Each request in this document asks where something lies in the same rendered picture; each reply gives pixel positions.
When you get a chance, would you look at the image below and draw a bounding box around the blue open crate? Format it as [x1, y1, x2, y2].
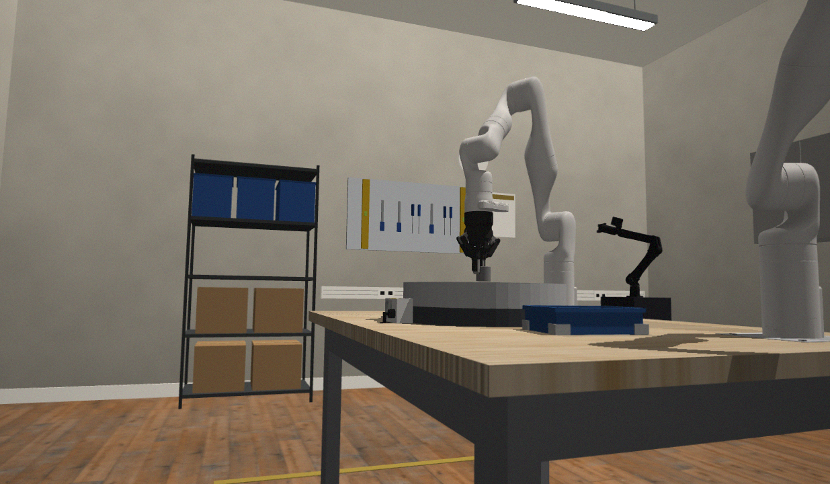
[522, 305, 646, 335]

